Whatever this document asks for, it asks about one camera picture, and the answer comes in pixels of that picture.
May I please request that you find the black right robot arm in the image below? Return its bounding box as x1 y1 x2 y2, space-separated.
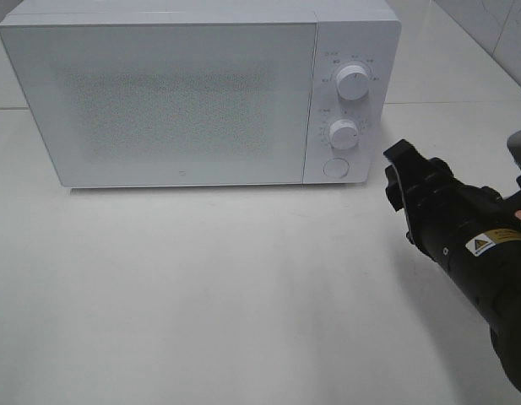
383 139 521 392

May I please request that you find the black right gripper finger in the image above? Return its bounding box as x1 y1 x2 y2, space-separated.
383 139 429 177

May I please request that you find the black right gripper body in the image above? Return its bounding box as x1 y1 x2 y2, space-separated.
385 158 502 264

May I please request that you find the round white door release button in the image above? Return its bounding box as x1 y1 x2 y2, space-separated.
323 158 350 179

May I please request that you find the white microwave door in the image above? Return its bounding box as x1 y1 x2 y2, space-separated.
0 24 316 187

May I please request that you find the white microwave knob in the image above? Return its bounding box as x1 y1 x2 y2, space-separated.
328 119 359 150
334 62 370 101

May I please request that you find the lower white microwave knob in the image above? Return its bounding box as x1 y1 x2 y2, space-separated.
328 119 359 150

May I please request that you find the white microwave oven body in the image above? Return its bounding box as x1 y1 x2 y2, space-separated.
0 1 401 188

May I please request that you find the upper white microwave knob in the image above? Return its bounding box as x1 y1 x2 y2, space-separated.
334 62 370 101

